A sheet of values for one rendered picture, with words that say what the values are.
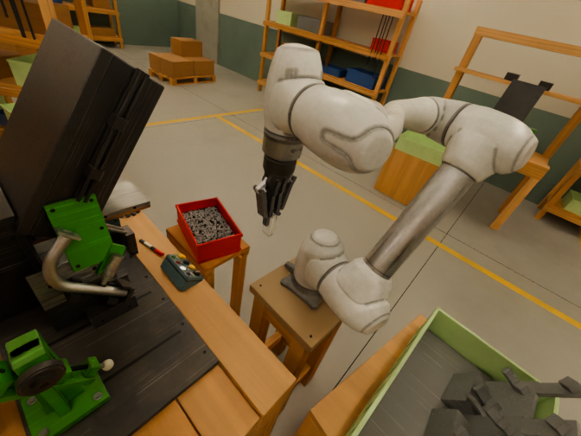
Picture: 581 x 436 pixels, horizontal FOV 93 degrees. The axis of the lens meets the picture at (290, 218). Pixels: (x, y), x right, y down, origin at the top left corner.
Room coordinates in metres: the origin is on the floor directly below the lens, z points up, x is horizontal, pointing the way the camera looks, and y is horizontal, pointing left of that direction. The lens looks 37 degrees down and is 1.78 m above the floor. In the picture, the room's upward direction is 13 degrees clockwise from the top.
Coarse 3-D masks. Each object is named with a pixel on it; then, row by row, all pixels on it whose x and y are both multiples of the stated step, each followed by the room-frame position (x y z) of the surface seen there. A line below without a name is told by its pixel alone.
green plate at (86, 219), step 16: (48, 208) 0.49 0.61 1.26; (64, 208) 0.51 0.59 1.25; (80, 208) 0.54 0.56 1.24; (96, 208) 0.56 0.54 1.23; (64, 224) 0.50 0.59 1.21; (80, 224) 0.52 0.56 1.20; (96, 224) 0.55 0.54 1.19; (80, 240) 0.50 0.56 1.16; (96, 240) 0.53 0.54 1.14; (80, 256) 0.48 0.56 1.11; (96, 256) 0.51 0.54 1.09
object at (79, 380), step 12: (96, 360) 0.28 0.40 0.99; (0, 372) 0.17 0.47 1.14; (12, 372) 0.18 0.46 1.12; (72, 372) 0.24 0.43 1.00; (84, 372) 0.25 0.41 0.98; (96, 372) 0.26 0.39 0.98; (0, 384) 0.15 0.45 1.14; (12, 384) 0.17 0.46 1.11; (60, 384) 0.20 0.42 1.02; (72, 384) 0.22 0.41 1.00; (84, 384) 0.23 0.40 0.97; (0, 396) 0.14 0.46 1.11; (12, 396) 0.15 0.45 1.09; (24, 396) 0.16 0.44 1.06
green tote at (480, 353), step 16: (432, 320) 0.72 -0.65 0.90; (448, 320) 0.70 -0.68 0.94; (416, 336) 0.63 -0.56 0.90; (448, 336) 0.68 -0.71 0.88; (464, 336) 0.66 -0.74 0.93; (464, 352) 0.63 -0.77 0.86; (480, 352) 0.62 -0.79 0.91; (496, 352) 0.60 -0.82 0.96; (400, 368) 0.46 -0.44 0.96; (480, 368) 0.59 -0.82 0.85; (496, 368) 0.58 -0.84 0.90; (512, 368) 0.56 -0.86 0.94; (384, 384) 0.43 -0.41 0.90; (544, 400) 0.49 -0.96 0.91; (368, 416) 0.31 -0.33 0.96; (544, 416) 0.43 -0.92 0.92; (352, 432) 0.29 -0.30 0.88
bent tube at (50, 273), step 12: (60, 228) 0.48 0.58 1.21; (60, 240) 0.45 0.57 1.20; (48, 252) 0.43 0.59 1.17; (60, 252) 0.44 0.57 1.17; (48, 264) 0.41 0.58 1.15; (48, 276) 0.40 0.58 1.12; (60, 276) 0.42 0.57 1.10; (60, 288) 0.40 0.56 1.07; (72, 288) 0.41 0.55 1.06; (84, 288) 0.43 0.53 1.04; (96, 288) 0.45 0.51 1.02; (108, 288) 0.47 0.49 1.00; (120, 288) 0.49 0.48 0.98
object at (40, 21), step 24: (0, 0) 2.40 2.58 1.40; (24, 0) 2.60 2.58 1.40; (48, 0) 2.50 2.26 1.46; (0, 24) 2.49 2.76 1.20; (24, 24) 2.52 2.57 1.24; (48, 24) 2.47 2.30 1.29; (72, 24) 2.89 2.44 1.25; (0, 72) 2.52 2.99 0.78; (24, 72) 2.45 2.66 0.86; (0, 96) 2.74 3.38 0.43; (0, 120) 2.44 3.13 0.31
